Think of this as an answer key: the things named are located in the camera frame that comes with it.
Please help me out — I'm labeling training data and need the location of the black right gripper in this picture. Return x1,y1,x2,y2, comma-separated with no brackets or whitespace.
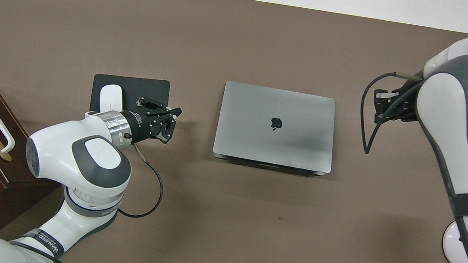
370,76,423,129

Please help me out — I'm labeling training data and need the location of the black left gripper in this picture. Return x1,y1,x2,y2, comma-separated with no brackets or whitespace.
117,94,184,151

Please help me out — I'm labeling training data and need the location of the silver grey laptop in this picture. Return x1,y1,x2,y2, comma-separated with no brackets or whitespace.
211,79,342,179

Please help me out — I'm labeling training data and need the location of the black mouse pad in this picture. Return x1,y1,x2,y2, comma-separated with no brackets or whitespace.
88,69,172,126

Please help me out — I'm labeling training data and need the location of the white computer mouse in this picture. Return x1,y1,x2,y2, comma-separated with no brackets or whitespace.
97,83,126,117

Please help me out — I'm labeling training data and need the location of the brown table mat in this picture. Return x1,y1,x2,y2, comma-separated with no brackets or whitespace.
0,0,468,263

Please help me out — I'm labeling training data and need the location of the white desk lamp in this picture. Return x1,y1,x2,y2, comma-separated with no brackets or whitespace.
439,218,468,263

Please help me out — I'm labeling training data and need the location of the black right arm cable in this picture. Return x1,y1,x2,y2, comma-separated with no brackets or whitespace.
354,67,423,161

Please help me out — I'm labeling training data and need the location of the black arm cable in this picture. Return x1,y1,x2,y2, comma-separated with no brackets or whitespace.
116,143,171,222
354,67,423,161

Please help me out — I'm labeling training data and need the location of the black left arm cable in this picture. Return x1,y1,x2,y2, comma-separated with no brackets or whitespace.
116,143,171,222

